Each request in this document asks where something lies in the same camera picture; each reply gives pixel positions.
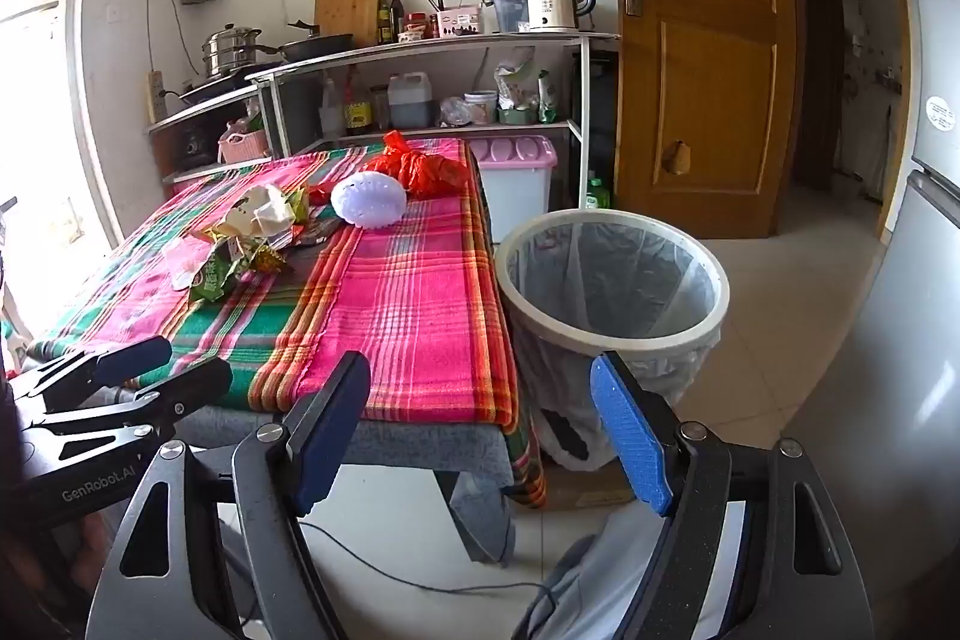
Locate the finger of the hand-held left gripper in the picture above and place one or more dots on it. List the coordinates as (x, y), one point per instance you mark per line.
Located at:
(135, 359)
(187, 385)

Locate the red snack packet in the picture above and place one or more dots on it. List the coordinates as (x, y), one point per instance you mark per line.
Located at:
(322, 192)

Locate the red lid jar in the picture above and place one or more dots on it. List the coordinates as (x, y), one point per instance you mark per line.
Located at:
(415, 27)

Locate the yellow label bottle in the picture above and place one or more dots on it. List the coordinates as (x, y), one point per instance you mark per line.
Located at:
(358, 111)

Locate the white food packet bag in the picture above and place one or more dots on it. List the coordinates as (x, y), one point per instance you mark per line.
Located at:
(514, 81)

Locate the white plastic bottle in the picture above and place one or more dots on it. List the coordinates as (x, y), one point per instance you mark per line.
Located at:
(333, 111)

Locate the black appliance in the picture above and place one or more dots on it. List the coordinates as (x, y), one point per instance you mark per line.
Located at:
(596, 115)

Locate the dark packet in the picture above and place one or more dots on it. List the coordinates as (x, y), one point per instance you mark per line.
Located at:
(315, 233)

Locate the white perforated plastic bowl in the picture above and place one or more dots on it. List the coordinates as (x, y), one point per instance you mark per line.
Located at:
(367, 201)

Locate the pink plastic basket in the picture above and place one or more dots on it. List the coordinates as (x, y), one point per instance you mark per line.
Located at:
(244, 147)

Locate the white paper wrapper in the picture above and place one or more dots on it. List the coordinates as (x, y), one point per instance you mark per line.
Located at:
(259, 209)

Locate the wooden cutting board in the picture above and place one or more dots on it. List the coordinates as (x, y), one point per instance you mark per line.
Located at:
(346, 3)

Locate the green snack packet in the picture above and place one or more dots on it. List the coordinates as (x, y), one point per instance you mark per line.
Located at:
(217, 276)

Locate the window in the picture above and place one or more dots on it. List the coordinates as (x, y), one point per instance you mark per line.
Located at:
(37, 160)

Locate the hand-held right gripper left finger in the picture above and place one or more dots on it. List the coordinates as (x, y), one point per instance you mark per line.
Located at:
(322, 452)

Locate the cardboard box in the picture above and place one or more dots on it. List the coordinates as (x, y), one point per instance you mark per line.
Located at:
(592, 490)

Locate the silver refrigerator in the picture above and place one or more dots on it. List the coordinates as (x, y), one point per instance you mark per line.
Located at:
(930, 250)

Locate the black blender base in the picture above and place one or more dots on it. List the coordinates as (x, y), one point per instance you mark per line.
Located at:
(197, 147)

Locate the white trash bin with bag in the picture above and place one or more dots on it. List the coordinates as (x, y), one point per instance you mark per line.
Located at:
(600, 287)

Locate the dark oil bottle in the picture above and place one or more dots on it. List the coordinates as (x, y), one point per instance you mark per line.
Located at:
(397, 18)

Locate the white power strip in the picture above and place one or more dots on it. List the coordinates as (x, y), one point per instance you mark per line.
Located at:
(156, 99)

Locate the black induction cooker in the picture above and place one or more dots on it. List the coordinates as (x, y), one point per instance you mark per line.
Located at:
(217, 85)

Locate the clear plastic container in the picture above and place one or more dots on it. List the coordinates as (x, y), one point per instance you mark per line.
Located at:
(508, 12)

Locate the person's blue white clothing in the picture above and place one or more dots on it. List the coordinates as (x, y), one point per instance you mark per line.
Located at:
(600, 580)

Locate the clear plastic wrapper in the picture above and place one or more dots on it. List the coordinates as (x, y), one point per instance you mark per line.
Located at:
(184, 261)

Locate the green label sauce bottle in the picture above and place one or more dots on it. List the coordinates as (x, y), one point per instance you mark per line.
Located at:
(383, 21)

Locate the small brown door ornament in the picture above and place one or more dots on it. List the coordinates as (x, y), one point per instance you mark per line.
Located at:
(679, 158)

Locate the white plastic jar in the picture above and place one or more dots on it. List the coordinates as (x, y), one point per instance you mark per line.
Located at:
(481, 108)

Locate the jerrycan with dark liquid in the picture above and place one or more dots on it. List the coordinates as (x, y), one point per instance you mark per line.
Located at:
(411, 104)

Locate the pink chopstick holder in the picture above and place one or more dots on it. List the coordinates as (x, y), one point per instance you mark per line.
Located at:
(459, 23)

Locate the red plastic bag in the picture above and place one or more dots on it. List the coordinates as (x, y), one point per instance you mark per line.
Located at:
(420, 168)

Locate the white metal shelf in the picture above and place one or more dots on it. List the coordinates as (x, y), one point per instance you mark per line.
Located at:
(450, 44)

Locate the steel steamer pot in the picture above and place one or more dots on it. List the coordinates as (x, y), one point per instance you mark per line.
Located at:
(229, 51)

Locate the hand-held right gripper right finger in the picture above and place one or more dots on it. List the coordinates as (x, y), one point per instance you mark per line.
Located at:
(630, 437)

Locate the wooden cabinet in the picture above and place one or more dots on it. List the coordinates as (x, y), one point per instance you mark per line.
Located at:
(712, 85)

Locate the yellow green wrapper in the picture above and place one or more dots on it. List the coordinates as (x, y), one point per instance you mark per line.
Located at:
(266, 256)

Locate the green food bag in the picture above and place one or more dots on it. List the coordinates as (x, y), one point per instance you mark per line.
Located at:
(547, 99)

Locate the green bowl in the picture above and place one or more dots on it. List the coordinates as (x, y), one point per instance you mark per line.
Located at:
(517, 117)

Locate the pink green plaid tablecloth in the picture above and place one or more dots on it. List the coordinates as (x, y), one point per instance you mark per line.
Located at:
(420, 310)

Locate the crumpled clear plastic bag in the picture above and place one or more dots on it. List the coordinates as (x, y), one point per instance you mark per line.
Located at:
(452, 111)

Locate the black frying pan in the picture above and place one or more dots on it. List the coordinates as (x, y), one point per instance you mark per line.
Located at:
(319, 45)

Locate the pink lid storage box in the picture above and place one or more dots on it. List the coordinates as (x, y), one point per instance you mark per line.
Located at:
(517, 183)

